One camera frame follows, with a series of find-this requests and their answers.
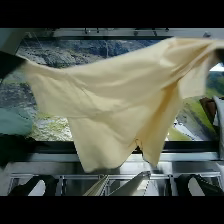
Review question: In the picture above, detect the cream T-shirt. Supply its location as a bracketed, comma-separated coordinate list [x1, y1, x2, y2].
[20, 36, 224, 174]

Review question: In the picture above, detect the black garment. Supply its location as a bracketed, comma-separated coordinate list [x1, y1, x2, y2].
[0, 133, 38, 168]

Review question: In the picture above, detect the silver frame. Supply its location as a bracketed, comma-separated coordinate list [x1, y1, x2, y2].
[0, 27, 224, 197]

